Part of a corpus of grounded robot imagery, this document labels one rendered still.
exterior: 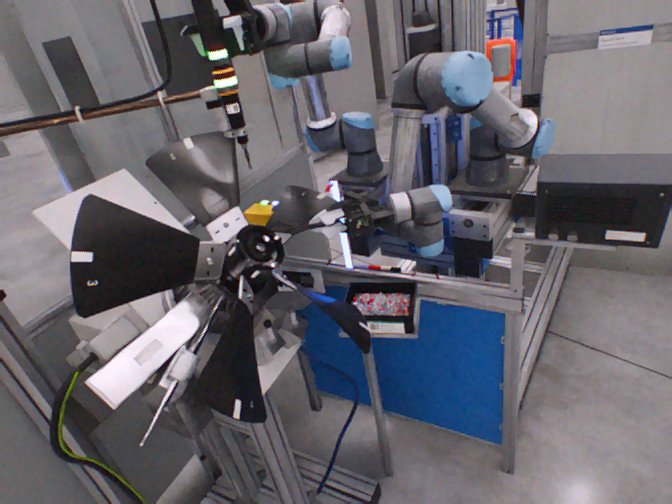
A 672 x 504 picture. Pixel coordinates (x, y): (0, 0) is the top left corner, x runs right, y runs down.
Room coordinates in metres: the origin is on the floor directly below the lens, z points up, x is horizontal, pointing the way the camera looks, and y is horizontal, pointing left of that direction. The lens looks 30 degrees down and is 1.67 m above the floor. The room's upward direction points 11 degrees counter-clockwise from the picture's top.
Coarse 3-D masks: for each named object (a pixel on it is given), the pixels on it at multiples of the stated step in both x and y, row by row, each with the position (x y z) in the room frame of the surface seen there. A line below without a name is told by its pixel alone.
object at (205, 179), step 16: (176, 144) 1.09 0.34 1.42; (208, 144) 1.09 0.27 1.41; (224, 144) 1.09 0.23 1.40; (160, 160) 1.06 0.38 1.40; (192, 160) 1.06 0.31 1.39; (208, 160) 1.05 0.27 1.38; (224, 160) 1.05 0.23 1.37; (160, 176) 1.04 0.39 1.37; (176, 176) 1.03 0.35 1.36; (192, 176) 1.03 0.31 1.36; (208, 176) 1.02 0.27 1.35; (224, 176) 1.02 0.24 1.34; (176, 192) 1.01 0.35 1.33; (192, 192) 1.00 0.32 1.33; (208, 192) 0.99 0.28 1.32; (224, 192) 0.98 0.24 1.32; (192, 208) 0.98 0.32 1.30; (208, 208) 0.97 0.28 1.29; (224, 208) 0.96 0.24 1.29
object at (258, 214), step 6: (258, 204) 1.47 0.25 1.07; (246, 210) 1.44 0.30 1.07; (252, 210) 1.43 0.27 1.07; (258, 210) 1.42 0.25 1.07; (264, 210) 1.40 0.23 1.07; (270, 210) 1.40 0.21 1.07; (246, 216) 1.42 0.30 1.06; (252, 216) 1.40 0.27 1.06; (258, 216) 1.39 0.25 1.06; (264, 216) 1.37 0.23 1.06; (270, 216) 1.36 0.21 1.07; (252, 222) 1.41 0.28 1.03; (258, 222) 1.39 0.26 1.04; (264, 222) 1.38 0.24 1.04
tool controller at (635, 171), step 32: (544, 160) 0.96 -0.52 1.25; (576, 160) 0.92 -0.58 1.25; (608, 160) 0.89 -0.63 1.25; (640, 160) 0.86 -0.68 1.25; (544, 192) 0.89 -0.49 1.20; (576, 192) 0.86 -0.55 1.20; (608, 192) 0.82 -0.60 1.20; (640, 192) 0.79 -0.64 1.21; (544, 224) 0.91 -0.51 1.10; (576, 224) 0.87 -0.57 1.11; (608, 224) 0.84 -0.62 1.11; (640, 224) 0.80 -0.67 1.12
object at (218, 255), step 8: (200, 248) 0.83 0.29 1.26; (208, 248) 0.84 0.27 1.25; (216, 248) 0.84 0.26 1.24; (224, 248) 0.85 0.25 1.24; (200, 256) 0.83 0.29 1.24; (208, 256) 0.83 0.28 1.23; (216, 256) 0.84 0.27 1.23; (224, 256) 0.85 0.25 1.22; (200, 264) 0.82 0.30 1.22; (208, 264) 0.83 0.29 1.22; (216, 264) 0.84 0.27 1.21; (200, 272) 0.82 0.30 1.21; (216, 272) 0.84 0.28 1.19
